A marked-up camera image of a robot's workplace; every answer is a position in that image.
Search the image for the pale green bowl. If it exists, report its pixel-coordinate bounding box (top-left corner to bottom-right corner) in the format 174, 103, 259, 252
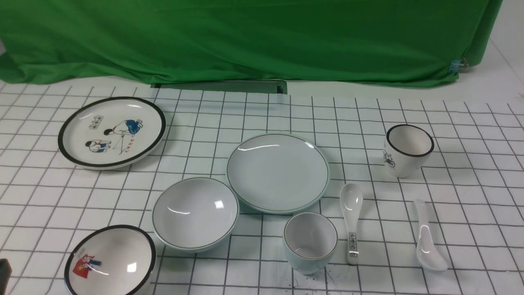
152, 177, 240, 253

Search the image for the green backdrop cloth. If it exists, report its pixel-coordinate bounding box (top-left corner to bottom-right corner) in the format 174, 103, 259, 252
0, 0, 502, 88

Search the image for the black-rimmed white cup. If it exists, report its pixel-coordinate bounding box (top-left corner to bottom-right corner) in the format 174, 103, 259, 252
382, 124, 435, 179

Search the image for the pale green cup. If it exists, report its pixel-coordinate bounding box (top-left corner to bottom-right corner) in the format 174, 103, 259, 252
282, 212, 338, 275

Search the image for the black object at left edge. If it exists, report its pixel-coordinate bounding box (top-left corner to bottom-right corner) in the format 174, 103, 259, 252
0, 259, 12, 295

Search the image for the white spoon with label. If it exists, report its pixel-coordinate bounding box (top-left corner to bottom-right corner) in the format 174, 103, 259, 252
339, 183, 363, 265

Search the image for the plain white spoon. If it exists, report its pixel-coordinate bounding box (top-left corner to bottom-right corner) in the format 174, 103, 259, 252
413, 199, 448, 272

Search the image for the black-rimmed illustrated white plate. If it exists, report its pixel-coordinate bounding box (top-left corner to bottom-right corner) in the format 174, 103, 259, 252
57, 97, 167, 170

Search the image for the black-rimmed illustrated white bowl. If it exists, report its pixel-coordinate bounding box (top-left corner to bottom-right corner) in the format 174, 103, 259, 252
63, 225, 156, 295

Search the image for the green metal base bar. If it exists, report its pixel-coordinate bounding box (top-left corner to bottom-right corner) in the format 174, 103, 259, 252
151, 79, 288, 95

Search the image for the pale green plate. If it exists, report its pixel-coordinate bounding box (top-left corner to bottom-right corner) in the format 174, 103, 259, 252
226, 133, 330, 215

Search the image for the blue binder clip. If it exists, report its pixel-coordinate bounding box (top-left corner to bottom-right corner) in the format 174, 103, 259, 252
448, 59, 470, 73

